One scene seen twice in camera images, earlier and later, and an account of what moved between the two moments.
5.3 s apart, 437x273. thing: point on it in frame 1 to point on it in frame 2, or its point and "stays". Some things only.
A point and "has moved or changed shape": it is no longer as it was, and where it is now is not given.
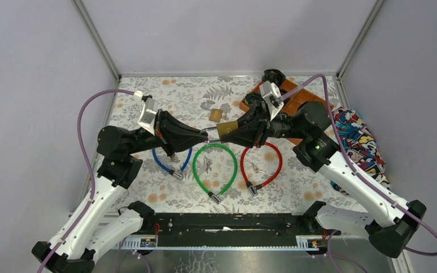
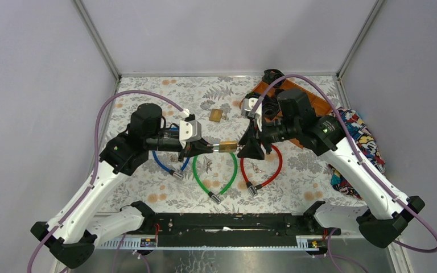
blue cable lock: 177,174 stays
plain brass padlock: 223,128 has moved or changed shape
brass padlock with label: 215,115 stays
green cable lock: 213,196 stays
